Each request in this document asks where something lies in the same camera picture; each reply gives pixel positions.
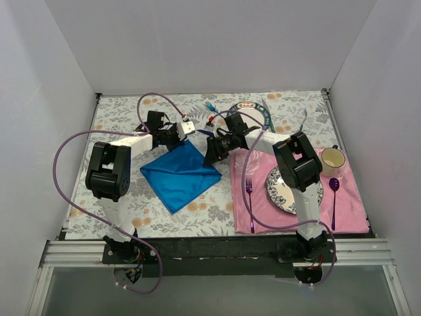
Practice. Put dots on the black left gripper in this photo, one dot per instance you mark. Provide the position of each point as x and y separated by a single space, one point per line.
173 135

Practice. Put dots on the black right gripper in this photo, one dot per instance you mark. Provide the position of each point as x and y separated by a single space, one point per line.
217 149

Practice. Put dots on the blue satin napkin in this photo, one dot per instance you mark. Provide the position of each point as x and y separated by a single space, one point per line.
178 176

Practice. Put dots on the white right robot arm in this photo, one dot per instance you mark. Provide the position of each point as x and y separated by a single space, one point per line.
299 168

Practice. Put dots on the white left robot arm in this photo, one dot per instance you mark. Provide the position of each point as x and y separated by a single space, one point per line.
109 170

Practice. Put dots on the purple knife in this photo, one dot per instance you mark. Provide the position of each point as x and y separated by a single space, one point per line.
208 133

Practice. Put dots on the purple metallic fork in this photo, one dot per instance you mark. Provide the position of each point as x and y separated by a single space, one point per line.
249 190

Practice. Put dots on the blue fork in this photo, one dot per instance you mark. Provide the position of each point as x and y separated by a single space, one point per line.
211 107

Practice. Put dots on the white plate teal rim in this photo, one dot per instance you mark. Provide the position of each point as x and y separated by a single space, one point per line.
253 111

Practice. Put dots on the floral tablecloth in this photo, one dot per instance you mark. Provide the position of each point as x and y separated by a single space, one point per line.
211 213

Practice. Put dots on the blue floral dinner plate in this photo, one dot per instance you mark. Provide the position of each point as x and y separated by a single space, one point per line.
293 200

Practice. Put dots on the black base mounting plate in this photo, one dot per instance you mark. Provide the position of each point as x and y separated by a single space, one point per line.
275 255

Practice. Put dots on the cream ceramic mug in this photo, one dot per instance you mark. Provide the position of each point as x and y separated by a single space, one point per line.
333 160

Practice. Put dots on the purple metallic spoon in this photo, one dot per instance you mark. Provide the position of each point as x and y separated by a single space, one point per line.
334 186

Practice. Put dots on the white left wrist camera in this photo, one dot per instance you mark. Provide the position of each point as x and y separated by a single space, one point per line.
185 129

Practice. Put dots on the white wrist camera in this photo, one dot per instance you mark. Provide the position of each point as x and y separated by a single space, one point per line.
210 125
185 129

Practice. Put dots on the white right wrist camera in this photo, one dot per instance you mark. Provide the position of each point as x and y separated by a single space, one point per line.
210 125

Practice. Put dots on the teal handled knife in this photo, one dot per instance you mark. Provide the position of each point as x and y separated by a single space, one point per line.
267 117

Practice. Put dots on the aluminium frame rail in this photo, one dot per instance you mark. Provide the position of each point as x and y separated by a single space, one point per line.
348 252

